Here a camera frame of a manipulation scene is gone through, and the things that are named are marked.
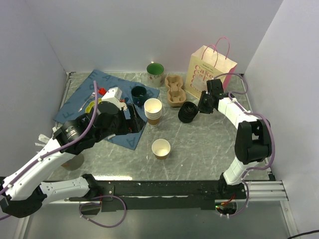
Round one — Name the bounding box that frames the brown pulp cup carrier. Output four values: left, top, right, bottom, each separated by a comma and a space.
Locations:
164, 75, 186, 107

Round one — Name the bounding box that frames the cream cakes paper bag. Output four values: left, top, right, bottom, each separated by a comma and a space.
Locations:
184, 44, 237, 98

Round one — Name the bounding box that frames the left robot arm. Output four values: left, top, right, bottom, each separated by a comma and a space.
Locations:
0, 101, 146, 218

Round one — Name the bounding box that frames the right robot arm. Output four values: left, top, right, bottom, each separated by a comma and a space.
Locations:
197, 79, 274, 199

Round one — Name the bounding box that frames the stack of black lids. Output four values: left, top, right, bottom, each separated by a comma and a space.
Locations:
178, 102, 198, 123

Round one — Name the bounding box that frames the stack of paper cups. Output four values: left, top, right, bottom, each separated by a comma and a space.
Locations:
144, 98, 162, 125

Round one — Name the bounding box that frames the dark green mug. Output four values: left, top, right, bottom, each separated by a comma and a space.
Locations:
131, 86, 148, 107

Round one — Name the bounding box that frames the yellow-green dotted plate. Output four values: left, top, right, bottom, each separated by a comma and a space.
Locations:
85, 100, 95, 113

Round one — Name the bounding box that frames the silver fork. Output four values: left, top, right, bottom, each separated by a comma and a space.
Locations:
78, 92, 95, 112

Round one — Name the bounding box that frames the blue letter-print cloth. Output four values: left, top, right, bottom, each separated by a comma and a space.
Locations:
54, 70, 160, 150

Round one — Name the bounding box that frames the white floral mug green inside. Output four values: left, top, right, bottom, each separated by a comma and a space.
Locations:
147, 62, 164, 88

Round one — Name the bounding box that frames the grey cup of straws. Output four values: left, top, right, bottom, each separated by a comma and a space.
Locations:
35, 134, 84, 171

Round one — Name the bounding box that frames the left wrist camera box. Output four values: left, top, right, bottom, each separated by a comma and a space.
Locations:
102, 87, 122, 105

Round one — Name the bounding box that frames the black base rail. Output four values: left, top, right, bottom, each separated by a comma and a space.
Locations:
69, 180, 249, 212

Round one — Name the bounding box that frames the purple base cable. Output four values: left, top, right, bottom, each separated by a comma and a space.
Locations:
79, 195, 127, 228

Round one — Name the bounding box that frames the aluminium frame rail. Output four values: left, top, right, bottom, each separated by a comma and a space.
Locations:
247, 181, 288, 202

